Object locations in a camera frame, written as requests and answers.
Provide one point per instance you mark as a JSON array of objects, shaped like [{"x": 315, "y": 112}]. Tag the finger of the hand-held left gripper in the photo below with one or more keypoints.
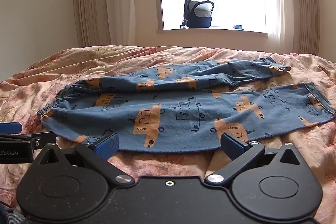
[
  {"x": 43, "y": 140},
  {"x": 10, "y": 127}
]

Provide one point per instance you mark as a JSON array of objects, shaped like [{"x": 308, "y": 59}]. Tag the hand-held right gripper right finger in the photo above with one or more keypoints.
[{"x": 232, "y": 146}]

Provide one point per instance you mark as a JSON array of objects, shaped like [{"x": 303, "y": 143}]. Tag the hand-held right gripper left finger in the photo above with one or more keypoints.
[{"x": 107, "y": 144}]

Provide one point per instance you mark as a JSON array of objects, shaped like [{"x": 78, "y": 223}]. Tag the blue patterned pants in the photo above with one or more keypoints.
[{"x": 170, "y": 113}]

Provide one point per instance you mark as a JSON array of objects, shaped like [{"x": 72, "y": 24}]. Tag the grey-blue cloth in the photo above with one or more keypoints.
[{"x": 10, "y": 216}]

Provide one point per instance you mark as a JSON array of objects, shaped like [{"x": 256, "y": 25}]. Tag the pink floral bed blanket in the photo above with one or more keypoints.
[{"x": 78, "y": 64}]

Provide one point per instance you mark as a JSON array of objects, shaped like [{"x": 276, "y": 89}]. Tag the white windowsill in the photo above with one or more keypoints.
[{"x": 210, "y": 32}]

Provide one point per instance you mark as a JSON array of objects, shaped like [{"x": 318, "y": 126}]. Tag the small blue box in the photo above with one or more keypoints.
[{"x": 238, "y": 27}]

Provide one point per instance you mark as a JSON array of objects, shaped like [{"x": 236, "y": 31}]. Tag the dark blue backpack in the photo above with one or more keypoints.
[{"x": 197, "y": 22}]

